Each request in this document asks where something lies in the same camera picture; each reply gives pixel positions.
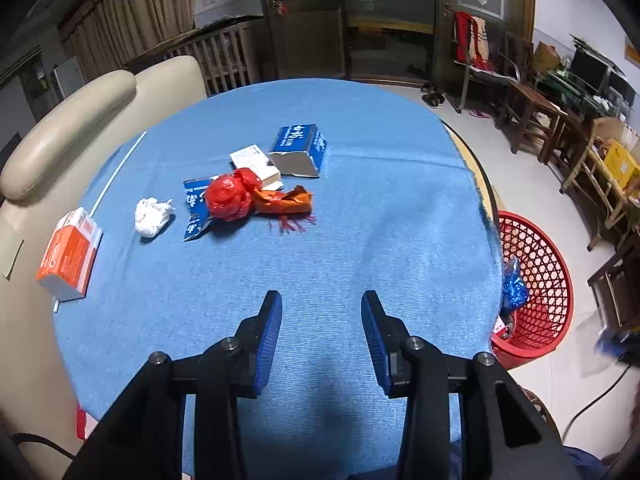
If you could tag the orange wall sign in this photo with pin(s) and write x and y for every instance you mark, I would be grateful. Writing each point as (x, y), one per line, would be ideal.
(632, 50)

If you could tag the metal frame chair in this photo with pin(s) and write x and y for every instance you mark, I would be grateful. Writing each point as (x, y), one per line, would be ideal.
(487, 77)

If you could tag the beige leather sofa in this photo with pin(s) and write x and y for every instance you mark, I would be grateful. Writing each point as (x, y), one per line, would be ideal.
(75, 110)

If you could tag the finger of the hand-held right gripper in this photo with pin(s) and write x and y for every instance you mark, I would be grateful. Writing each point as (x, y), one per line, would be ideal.
(607, 346)

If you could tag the thin white stick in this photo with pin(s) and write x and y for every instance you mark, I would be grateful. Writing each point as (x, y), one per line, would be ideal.
(120, 167)

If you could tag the pair of dark shoes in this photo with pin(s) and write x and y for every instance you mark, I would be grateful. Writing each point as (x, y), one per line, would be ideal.
(415, 69)

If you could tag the wooden crib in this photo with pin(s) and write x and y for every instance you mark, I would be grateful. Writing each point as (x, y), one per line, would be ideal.
(220, 55)

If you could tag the brown sandal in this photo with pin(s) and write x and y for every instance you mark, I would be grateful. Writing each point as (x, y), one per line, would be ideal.
(428, 97)
(438, 102)

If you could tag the red garment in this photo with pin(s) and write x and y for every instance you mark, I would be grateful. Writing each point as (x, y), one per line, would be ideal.
(465, 35)

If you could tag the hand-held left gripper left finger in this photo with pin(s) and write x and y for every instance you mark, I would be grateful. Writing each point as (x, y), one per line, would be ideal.
(265, 342)

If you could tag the red and white bag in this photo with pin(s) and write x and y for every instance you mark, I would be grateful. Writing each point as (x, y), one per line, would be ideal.
(82, 422)

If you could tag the blue plastic bag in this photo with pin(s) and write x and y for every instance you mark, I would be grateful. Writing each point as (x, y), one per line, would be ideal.
(514, 287)

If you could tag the orange plastic wrapper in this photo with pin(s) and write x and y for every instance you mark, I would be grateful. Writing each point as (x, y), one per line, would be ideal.
(282, 202)

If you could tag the red and white medicine box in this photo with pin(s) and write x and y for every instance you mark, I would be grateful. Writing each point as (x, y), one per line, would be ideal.
(500, 328)

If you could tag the striped beige cloth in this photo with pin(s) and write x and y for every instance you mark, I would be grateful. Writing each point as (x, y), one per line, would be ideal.
(482, 35)

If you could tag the dark wooden chair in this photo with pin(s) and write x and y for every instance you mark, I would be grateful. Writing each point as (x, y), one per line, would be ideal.
(607, 280)

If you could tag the blue wrapper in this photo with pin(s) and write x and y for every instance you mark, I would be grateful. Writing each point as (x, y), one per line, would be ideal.
(192, 210)

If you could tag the beige striped curtains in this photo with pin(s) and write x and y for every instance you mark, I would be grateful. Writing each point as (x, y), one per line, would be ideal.
(140, 0)

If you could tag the wooden stool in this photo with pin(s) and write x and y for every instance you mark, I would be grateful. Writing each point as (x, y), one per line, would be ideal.
(575, 125)
(532, 95)

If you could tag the red plastic basket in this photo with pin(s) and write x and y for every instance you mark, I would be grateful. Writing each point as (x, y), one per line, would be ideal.
(545, 270)

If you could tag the red plastic bag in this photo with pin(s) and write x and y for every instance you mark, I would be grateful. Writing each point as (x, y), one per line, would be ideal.
(227, 197)

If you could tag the orange and white medicine box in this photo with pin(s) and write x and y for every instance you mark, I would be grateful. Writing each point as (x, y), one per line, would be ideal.
(67, 260)

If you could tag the red slipper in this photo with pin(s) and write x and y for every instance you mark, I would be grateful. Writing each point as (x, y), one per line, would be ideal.
(481, 113)

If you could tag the glass desk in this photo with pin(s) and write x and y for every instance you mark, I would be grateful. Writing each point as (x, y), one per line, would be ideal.
(570, 87)

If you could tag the round wooden table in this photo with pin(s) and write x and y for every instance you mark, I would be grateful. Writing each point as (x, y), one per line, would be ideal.
(482, 180)

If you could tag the wooden armchair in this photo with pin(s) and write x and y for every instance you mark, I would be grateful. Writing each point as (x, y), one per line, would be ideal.
(517, 50)

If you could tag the white standing air conditioner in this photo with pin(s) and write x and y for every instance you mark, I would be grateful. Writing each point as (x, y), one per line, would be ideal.
(70, 77)

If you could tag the yellow box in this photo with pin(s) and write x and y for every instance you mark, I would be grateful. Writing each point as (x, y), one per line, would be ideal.
(622, 165)

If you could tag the blue carton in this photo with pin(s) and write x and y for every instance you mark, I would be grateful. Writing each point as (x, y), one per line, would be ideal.
(297, 140)

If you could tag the wicker chair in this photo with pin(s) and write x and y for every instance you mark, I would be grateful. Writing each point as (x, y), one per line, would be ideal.
(600, 180)

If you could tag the red door tassel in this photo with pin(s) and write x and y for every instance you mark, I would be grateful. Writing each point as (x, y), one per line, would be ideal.
(280, 8)

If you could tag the person's blue trousers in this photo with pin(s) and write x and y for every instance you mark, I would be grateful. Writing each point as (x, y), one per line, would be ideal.
(580, 462)

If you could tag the beige paper patch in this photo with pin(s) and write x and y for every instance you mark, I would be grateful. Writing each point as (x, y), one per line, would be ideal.
(11, 260)

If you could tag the computer monitor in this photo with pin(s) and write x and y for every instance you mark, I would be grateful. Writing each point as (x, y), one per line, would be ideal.
(587, 67)
(621, 87)

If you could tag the white tissue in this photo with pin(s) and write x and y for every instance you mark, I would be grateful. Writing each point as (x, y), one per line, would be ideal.
(152, 216)

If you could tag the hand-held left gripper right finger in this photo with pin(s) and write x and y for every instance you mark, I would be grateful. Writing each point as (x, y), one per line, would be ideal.
(376, 342)

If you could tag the open wooden glass door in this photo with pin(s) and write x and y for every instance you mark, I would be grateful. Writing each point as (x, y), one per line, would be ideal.
(310, 40)

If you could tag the brown paper bag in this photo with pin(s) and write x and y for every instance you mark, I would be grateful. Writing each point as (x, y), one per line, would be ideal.
(545, 57)

